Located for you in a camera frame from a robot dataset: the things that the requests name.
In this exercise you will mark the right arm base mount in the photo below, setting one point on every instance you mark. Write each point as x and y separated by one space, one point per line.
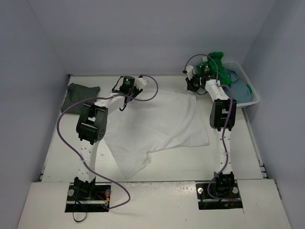
226 198

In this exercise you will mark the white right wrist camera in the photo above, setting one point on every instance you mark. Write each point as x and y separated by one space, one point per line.
189 71

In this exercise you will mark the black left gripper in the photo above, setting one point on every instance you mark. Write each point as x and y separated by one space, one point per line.
133 93

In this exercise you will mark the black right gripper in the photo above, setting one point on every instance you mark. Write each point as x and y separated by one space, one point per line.
190 83

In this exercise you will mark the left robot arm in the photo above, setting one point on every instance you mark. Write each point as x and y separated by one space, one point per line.
91 127

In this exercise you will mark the white plastic laundry basket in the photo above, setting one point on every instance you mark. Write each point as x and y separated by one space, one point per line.
235 66

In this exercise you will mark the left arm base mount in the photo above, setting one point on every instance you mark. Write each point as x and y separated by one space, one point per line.
97 201

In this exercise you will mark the light blue t-shirt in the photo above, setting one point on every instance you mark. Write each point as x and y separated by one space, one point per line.
240 90

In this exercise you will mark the dark grey t-shirt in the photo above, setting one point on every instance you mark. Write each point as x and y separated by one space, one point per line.
76 93

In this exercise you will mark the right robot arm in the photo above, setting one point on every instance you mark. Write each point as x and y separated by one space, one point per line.
222 120

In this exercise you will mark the white t-shirt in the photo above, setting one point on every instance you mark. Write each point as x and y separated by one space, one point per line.
168 120

